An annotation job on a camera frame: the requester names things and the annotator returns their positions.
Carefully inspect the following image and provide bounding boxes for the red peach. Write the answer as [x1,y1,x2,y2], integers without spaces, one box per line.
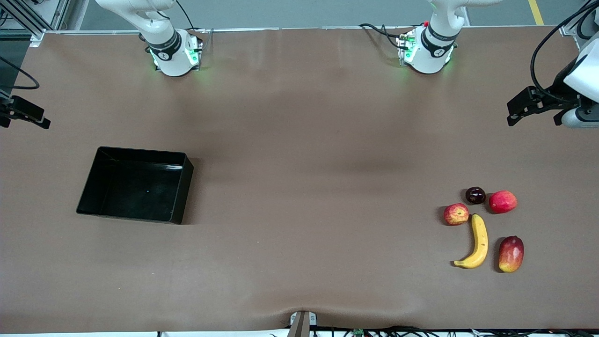
[489,190,518,214]

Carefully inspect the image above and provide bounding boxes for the red yellow mango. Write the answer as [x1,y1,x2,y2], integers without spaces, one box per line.
[498,235,525,273]

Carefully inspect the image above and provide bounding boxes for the black left arm base cable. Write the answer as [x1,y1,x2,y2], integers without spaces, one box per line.
[359,23,404,49]

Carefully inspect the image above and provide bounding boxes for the yellow banana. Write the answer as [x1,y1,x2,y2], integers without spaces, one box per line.
[453,213,489,269]

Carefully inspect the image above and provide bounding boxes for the black right arm base cable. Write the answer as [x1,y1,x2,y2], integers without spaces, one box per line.
[175,0,197,30]

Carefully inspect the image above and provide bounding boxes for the black arm base cable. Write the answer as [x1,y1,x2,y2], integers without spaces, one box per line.
[175,0,197,30]
[359,23,404,49]

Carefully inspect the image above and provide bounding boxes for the red yellow apple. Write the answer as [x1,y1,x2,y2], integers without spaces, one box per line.
[444,203,470,226]

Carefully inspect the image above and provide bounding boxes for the black plastic box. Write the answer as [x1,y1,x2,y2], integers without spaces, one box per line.
[76,146,194,225]

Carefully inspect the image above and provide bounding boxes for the aluminium frame profile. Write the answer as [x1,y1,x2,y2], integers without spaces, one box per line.
[560,0,599,50]
[0,0,72,47]

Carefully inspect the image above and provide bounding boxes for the grey table edge bracket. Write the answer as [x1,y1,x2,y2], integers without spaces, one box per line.
[289,310,318,337]

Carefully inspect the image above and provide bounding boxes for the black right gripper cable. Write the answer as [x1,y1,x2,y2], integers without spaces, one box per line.
[0,56,41,90]

